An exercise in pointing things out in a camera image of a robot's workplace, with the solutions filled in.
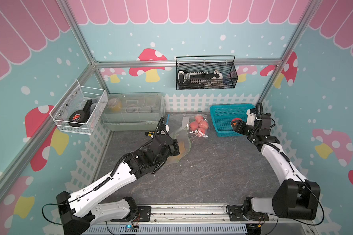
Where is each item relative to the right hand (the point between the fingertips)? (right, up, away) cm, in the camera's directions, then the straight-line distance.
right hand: (235, 122), depth 84 cm
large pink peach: (-23, -2, +21) cm, 31 cm away
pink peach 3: (-17, -4, +17) cm, 24 cm away
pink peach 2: (-16, -1, +20) cm, 26 cm away
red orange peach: (0, +2, -1) cm, 2 cm away
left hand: (-33, -11, -14) cm, 37 cm away
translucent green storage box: (-64, +8, +15) cm, 66 cm away
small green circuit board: (-57, -53, -12) cm, 79 cm away
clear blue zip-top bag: (-27, -2, +19) cm, 33 cm away
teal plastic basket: (-2, +5, +21) cm, 22 cm away
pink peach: (-19, +4, +22) cm, 29 cm away
